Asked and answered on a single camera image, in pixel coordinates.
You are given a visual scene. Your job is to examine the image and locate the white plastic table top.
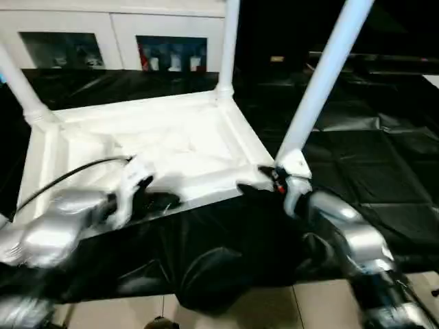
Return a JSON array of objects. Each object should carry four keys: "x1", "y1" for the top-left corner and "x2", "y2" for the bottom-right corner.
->
[{"x1": 0, "y1": 90, "x2": 279, "y2": 269}]

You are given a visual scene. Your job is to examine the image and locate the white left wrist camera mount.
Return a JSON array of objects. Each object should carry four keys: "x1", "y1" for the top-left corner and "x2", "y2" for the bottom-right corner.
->
[{"x1": 110, "y1": 155, "x2": 156, "y2": 230}]

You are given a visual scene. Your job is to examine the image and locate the black plastic mat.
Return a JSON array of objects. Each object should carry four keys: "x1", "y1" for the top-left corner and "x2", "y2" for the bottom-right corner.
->
[{"x1": 0, "y1": 66, "x2": 439, "y2": 315}]

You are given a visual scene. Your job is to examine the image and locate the dark rounded robot foot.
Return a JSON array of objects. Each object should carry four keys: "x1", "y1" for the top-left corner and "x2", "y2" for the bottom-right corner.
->
[{"x1": 145, "y1": 316, "x2": 180, "y2": 329}]

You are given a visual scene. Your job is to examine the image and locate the white cabinet with glass doors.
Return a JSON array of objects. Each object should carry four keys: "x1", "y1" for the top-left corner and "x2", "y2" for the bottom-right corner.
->
[{"x1": 0, "y1": 0, "x2": 228, "y2": 73}]

